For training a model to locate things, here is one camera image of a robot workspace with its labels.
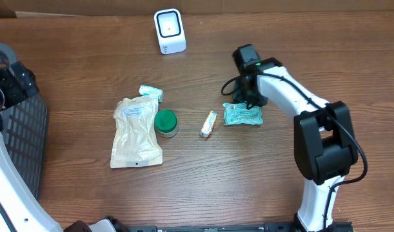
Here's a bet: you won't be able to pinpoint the white barcode scanner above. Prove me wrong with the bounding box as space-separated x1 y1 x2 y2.
153 8 186 55

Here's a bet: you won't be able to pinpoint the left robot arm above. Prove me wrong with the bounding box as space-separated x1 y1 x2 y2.
0 62 115 231

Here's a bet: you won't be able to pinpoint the grey plastic mesh basket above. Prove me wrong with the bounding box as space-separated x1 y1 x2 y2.
0 43 49 200

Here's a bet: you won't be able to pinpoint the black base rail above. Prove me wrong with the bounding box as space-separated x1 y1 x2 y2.
125 220 355 232

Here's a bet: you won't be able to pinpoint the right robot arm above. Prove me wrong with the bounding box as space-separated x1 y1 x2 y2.
230 44 362 231

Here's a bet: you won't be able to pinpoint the orange white small box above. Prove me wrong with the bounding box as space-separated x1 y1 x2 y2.
200 110 217 138

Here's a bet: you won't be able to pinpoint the green wet wipes pack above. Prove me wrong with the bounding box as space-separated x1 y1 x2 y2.
222 102 264 126

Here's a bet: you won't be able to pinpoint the clear bag beige contents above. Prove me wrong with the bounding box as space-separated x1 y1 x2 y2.
110 95 163 169

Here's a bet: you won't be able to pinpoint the teal white tissue pack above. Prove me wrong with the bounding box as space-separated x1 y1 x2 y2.
139 85 164 102

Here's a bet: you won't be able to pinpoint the green lid jar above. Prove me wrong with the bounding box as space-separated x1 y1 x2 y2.
154 110 179 138

